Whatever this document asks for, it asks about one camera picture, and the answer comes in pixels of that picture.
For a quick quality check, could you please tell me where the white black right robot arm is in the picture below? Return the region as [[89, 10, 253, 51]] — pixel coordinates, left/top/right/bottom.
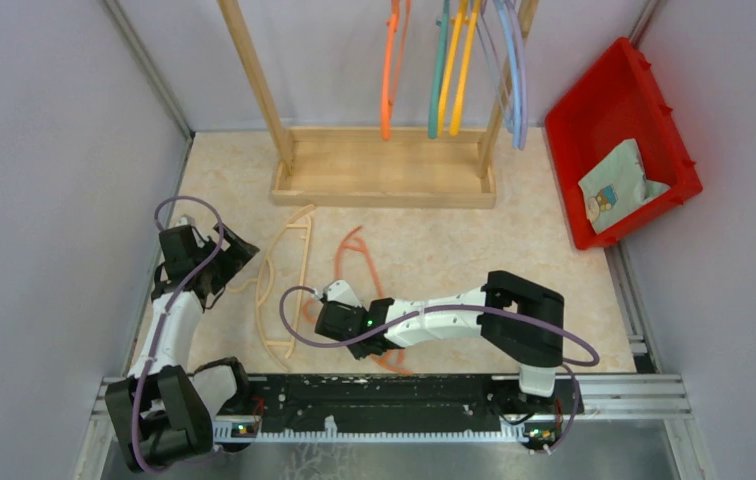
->
[[314, 270, 565, 412]]

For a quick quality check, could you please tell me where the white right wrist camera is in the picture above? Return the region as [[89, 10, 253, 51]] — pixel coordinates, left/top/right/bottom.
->
[[322, 280, 363, 307]]

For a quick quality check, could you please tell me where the printed cloth in bin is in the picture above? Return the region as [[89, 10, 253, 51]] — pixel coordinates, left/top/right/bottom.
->
[[578, 138, 670, 234]]

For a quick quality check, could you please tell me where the wooden hanger rack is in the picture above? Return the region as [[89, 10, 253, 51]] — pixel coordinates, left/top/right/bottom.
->
[[219, 1, 537, 209]]

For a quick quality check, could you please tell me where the yellow plastic hanger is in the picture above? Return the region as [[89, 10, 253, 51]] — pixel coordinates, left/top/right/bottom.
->
[[433, 1, 469, 138], [449, 0, 483, 136]]

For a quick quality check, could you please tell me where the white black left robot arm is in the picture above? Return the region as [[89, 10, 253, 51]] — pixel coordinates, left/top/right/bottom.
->
[[105, 223, 259, 473]]

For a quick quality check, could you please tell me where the lilac plastic hanger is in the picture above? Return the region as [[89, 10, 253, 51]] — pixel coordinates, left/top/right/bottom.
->
[[483, 0, 533, 134]]

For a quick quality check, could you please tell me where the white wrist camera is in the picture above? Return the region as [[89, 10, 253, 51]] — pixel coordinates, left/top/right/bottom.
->
[[173, 215, 206, 248], [322, 280, 363, 307]]

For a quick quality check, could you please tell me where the teal plastic hanger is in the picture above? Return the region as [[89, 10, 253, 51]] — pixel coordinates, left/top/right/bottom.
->
[[427, 0, 451, 139]]

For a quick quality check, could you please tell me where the beige plastic hanger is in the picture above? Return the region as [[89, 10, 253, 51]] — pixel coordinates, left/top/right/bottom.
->
[[225, 204, 316, 373]]

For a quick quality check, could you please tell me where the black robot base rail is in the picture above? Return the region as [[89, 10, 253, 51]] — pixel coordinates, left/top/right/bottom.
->
[[213, 374, 585, 452]]

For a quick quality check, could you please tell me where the orange plastic hanger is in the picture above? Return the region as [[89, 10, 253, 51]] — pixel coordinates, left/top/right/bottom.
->
[[333, 225, 413, 376], [380, 0, 412, 141]]

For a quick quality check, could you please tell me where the red plastic bin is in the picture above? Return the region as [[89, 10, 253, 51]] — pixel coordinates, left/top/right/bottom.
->
[[545, 37, 703, 250]]

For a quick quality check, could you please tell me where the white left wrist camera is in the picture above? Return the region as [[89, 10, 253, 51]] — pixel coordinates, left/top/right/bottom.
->
[[173, 215, 206, 248]]

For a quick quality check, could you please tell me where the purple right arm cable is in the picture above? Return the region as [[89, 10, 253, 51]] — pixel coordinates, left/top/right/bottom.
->
[[278, 286, 601, 456]]

